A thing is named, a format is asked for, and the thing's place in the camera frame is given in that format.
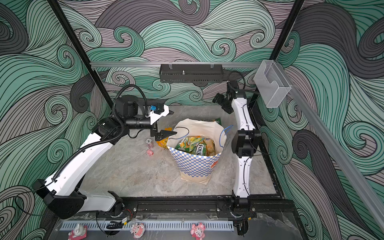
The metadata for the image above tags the yellow orange gummy snack bag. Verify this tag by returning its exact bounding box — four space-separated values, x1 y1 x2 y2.
156 128 172 150

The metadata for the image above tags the green Spring Tea candy bag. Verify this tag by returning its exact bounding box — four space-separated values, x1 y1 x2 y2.
214 118 222 126

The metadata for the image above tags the checkered paper bag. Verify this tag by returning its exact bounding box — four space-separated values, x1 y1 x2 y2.
167 119 233 185

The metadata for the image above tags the green Fox's candy bag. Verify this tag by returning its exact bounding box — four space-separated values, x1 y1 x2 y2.
175 136 206 156

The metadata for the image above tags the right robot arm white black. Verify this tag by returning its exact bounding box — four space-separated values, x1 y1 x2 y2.
213 81 261 218

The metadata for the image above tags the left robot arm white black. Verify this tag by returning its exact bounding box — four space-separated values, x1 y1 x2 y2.
33 95 176 220

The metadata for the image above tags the brown snack bag in bag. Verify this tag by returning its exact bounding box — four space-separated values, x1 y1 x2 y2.
204 138 216 156

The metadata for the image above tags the small pink candy toy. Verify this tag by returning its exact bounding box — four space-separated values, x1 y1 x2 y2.
146 139 154 156

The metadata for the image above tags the pink pig figurine middle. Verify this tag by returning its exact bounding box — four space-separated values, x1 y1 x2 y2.
130 223 145 239

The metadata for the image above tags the pink pig figurine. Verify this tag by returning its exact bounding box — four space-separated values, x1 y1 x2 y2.
190 223 206 240
130 223 145 239

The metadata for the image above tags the pink pig figurine right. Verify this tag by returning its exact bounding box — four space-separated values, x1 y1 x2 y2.
190 223 206 240

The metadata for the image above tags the pink bunny figurine left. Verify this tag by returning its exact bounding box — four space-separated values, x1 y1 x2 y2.
68 224 88 240

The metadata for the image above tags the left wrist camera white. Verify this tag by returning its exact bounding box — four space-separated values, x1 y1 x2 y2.
146 104 170 125

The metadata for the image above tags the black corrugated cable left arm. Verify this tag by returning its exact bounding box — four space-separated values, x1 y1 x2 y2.
50 83 148 182

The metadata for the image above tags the clear plastic wall holder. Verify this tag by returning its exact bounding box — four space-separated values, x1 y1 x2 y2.
254 60 292 108

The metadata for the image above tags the black perforated wall tray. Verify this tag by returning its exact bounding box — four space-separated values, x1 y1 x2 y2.
159 65 224 84

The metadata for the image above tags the aluminium rail back wall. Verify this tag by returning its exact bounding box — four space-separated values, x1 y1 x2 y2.
90 61 261 69

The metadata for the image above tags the aluminium rail wall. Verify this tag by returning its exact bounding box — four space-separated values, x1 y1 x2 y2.
273 61 384 230
90 61 261 69

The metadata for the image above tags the white slotted cable duct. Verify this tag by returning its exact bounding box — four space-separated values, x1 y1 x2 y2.
59 220 235 232

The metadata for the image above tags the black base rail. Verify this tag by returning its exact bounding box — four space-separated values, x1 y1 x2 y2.
56 196 298 220

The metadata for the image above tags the aluminium rail right wall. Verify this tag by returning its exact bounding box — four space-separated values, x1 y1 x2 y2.
273 61 384 230

